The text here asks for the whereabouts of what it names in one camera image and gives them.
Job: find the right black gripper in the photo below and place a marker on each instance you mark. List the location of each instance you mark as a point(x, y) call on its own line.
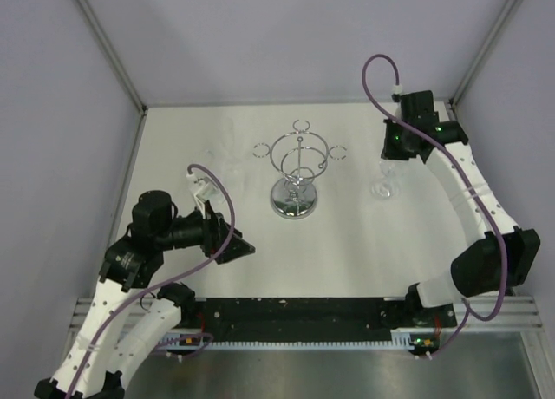
point(388, 153)

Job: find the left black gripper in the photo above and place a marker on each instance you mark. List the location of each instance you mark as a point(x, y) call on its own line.
point(216, 230)

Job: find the round wine glass back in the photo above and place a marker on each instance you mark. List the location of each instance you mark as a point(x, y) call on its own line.
point(386, 185)

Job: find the round wine glass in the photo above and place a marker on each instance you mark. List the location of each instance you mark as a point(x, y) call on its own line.
point(386, 185)
point(209, 155)

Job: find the ribbed champagne flute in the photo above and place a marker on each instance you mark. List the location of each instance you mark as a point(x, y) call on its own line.
point(228, 158)

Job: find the round wine glass front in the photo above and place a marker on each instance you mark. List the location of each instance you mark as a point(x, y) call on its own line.
point(209, 155)

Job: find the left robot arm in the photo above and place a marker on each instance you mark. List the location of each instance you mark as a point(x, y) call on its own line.
point(129, 314)

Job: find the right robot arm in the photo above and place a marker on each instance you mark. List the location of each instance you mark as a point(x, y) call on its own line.
point(499, 252)

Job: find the chrome wine glass rack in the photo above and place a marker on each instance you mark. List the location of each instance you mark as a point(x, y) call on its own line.
point(300, 157)

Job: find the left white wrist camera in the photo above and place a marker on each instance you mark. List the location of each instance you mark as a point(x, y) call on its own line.
point(201, 189)

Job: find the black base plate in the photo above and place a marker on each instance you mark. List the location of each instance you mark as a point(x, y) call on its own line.
point(311, 320)

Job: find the white toothed cable duct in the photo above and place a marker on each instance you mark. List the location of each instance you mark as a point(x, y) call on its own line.
point(398, 341)

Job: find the right aluminium frame post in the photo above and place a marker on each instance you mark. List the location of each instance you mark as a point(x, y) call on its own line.
point(486, 48)

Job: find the aluminium frame post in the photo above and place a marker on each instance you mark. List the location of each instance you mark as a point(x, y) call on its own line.
point(486, 48)
point(110, 54)

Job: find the left aluminium frame post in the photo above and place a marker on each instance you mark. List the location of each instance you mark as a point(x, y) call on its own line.
point(110, 54)

